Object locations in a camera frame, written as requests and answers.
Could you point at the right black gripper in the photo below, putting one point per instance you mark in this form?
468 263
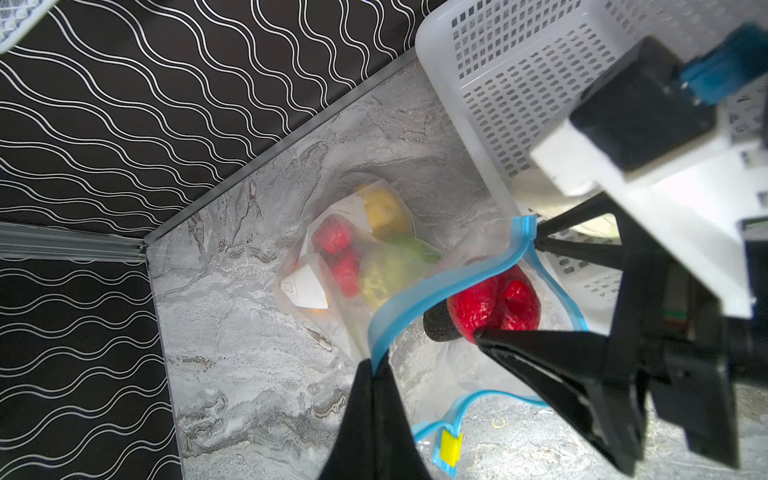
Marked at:
702 348

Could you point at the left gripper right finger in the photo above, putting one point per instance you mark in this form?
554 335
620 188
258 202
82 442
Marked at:
396 455

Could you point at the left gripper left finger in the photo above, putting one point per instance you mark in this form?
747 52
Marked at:
353 453

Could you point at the red yellow mango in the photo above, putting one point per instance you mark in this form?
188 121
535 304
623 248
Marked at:
314 312

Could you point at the white daikon radish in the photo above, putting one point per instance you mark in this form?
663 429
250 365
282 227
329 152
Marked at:
536 192

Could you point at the clear zip top bag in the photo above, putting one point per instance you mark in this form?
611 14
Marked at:
448 377

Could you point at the green cabbage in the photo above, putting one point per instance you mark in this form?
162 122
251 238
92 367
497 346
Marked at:
393 265

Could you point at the yellow potato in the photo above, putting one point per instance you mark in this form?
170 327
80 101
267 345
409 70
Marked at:
386 213

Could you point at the black avocado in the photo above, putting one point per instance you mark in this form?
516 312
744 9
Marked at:
438 324

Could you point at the white plastic basket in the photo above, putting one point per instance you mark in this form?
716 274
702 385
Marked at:
509 72

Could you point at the white mesh wall basket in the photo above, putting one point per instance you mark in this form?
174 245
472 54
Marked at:
19 17

